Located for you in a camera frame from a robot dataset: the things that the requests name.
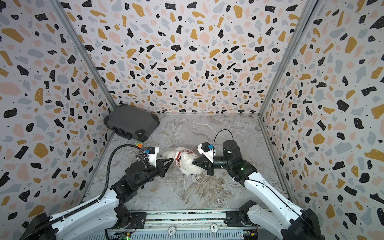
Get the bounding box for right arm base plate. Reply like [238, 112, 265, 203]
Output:
[224, 200, 258, 227]

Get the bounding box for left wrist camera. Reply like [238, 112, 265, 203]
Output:
[145, 147, 160, 167]

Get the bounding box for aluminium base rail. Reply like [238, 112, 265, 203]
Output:
[81, 209, 279, 240]

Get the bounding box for dark grey hard case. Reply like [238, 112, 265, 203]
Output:
[104, 104, 160, 142]

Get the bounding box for clear bag of small toys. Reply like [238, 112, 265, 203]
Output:
[135, 142, 148, 162]

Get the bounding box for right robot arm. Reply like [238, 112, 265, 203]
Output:
[193, 140, 323, 240]

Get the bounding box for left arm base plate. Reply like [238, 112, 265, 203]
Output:
[108, 212, 147, 230]

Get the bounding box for black corrugated cable hose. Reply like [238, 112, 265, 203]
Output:
[19, 144, 148, 240]

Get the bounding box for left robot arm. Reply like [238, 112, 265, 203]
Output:
[21, 159, 174, 240]

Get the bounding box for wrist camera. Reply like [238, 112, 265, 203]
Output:
[198, 142, 215, 163]
[145, 147, 160, 167]

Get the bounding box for white teddy bear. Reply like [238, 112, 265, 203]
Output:
[162, 147, 198, 175]

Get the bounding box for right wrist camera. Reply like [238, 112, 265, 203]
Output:
[198, 142, 215, 163]

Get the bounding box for red white striped sweater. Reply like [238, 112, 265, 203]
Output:
[174, 149, 194, 169]

